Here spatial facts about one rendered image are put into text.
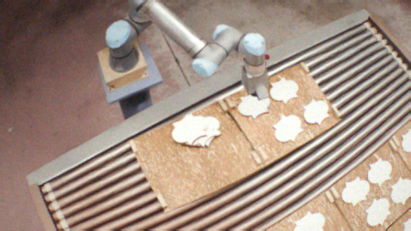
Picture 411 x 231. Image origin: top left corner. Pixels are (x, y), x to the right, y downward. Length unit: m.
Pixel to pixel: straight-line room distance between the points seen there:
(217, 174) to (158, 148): 0.26
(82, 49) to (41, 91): 0.50
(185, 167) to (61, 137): 1.54
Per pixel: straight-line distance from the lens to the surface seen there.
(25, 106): 3.54
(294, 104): 1.99
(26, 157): 3.27
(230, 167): 1.83
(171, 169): 1.84
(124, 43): 1.99
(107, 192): 1.87
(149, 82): 2.16
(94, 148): 1.98
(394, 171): 1.94
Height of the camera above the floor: 2.57
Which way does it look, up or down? 57 degrees down
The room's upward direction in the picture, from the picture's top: 7 degrees counter-clockwise
